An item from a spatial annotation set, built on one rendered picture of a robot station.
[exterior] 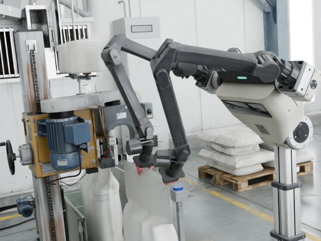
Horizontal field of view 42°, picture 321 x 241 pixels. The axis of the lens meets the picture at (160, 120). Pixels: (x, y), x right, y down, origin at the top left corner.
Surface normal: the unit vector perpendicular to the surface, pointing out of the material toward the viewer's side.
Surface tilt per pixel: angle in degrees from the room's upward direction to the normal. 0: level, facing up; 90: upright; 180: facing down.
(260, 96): 40
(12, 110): 90
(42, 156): 90
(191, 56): 115
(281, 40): 90
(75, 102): 90
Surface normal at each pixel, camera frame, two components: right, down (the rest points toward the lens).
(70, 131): -0.63, 0.16
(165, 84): 0.16, 0.59
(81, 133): 0.78, 0.04
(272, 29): -0.89, 0.13
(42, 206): 0.44, 0.10
